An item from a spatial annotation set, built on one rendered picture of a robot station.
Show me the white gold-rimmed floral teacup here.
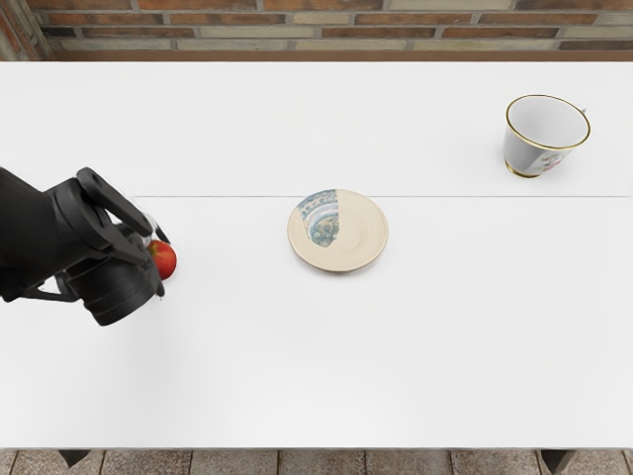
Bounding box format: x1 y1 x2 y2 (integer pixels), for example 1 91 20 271
502 93 592 180

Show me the red apple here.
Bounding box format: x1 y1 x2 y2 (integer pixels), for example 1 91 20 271
147 239 178 281

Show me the cream plate with blue pattern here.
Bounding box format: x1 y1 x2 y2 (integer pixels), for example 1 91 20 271
287 187 391 275

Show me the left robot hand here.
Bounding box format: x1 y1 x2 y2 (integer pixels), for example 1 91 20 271
139 211 173 246

